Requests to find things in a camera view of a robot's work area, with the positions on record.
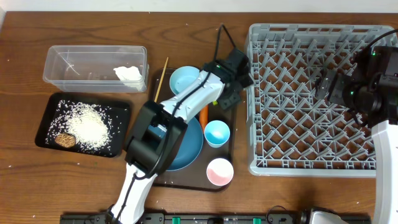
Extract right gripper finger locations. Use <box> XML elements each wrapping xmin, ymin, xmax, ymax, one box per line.
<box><xmin>315</xmin><ymin>70</ymin><xmax>337</xmax><ymax>100</ymax></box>
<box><xmin>326</xmin><ymin>73</ymin><xmax>351</xmax><ymax>106</ymax></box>

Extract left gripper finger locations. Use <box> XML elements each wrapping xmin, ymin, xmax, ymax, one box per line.
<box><xmin>238</xmin><ymin>74</ymin><xmax>254</xmax><ymax>89</ymax></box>
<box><xmin>217</xmin><ymin>93</ymin><xmax>241</xmax><ymax>110</ymax></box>

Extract light blue bowl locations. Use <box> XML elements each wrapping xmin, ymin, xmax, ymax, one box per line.
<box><xmin>169</xmin><ymin>66</ymin><xmax>200</xmax><ymax>95</ymax></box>

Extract dark blue plate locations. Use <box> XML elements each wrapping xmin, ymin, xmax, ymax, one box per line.
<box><xmin>167</xmin><ymin>118</ymin><xmax>204</xmax><ymax>171</ymax></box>

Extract white napkin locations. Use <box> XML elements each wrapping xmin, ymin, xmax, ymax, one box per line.
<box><xmin>113</xmin><ymin>66</ymin><xmax>144</xmax><ymax>90</ymax></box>

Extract pile of white rice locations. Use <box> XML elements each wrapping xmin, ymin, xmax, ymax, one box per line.
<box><xmin>44</xmin><ymin>100</ymin><xmax>121</xmax><ymax>154</ymax></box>

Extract brown walnut-like food piece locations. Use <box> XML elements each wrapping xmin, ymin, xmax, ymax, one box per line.
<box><xmin>55</xmin><ymin>133</ymin><xmax>76</xmax><ymax>148</ymax></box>

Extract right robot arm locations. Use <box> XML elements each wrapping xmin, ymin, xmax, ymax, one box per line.
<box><xmin>315</xmin><ymin>46</ymin><xmax>397</xmax><ymax>223</ymax></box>

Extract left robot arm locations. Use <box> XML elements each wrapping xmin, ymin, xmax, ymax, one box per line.
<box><xmin>105</xmin><ymin>59</ymin><xmax>253</xmax><ymax>223</ymax></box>

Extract grey dishwasher rack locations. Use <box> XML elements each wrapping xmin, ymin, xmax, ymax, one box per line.
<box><xmin>245</xmin><ymin>23</ymin><xmax>397</xmax><ymax>178</ymax></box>

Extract orange carrot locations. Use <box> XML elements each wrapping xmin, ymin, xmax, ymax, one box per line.
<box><xmin>199</xmin><ymin>105</ymin><xmax>208</xmax><ymax>131</ymax></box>

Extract small blue cup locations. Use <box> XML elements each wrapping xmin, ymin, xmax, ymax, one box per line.
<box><xmin>204</xmin><ymin>120</ymin><xmax>231</xmax><ymax>148</ymax></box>

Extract small pink cup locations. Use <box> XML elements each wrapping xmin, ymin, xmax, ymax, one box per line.
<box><xmin>206</xmin><ymin>158</ymin><xmax>234</xmax><ymax>186</ymax></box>

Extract wooden chopstick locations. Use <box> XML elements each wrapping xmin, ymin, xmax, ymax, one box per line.
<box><xmin>154</xmin><ymin>57</ymin><xmax>169</xmax><ymax>102</ymax></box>

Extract brown serving tray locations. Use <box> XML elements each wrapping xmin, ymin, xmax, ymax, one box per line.
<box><xmin>138</xmin><ymin>67</ymin><xmax>238</xmax><ymax>192</ymax></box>

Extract black tray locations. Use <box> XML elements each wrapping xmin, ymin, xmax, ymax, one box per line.
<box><xmin>35</xmin><ymin>92</ymin><xmax>131</xmax><ymax>158</ymax></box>

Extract clear plastic bin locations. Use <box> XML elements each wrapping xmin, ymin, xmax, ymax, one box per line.
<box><xmin>43</xmin><ymin>45</ymin><xmax>149</xmax><ymax>93</ymax></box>

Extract black mounting rail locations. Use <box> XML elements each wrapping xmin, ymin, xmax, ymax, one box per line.
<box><xmin>59</xmin><ymin>212</ymin><xmax>371</xmax><ymax>224</ymax></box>

